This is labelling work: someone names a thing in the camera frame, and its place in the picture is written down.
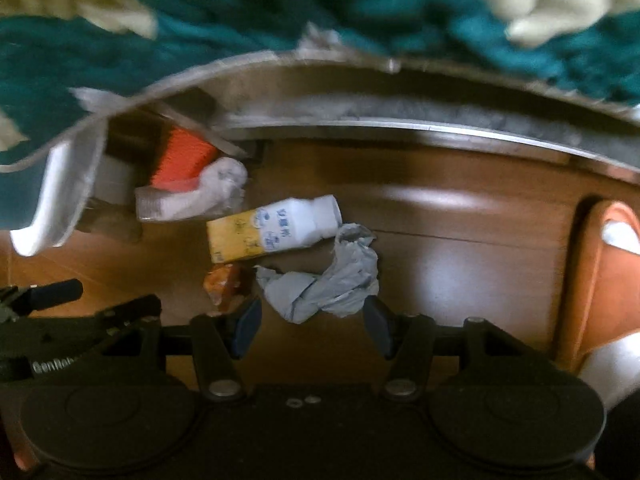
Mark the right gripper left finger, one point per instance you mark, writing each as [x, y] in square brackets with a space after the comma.
[214, 343]

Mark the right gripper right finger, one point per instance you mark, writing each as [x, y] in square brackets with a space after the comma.
[486, 354]

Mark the orange snack wrapper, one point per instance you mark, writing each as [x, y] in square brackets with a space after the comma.
[222, 284]

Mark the grey crumpled paper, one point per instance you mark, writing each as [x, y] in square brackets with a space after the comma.
[340, 290]

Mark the yellow white small bottle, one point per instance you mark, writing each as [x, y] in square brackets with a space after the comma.
[278, 227]

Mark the clear plastic wrapper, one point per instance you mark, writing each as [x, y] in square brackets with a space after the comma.
[217, 192]

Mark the red mesh net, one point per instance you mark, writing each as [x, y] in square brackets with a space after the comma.
[185, 155]

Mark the teal cream zigzag quilt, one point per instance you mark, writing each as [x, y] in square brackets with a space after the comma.
[51, 48]

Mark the metal bed frame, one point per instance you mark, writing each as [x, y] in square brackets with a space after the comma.
[344, 95]

